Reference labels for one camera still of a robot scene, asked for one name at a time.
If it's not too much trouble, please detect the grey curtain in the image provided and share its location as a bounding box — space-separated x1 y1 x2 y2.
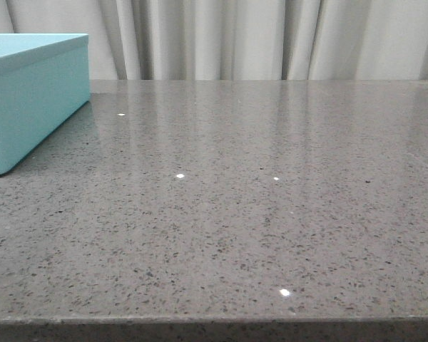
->
0 1 428 80

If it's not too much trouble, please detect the light blue storage box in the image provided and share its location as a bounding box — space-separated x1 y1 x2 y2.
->
0 33 90 175

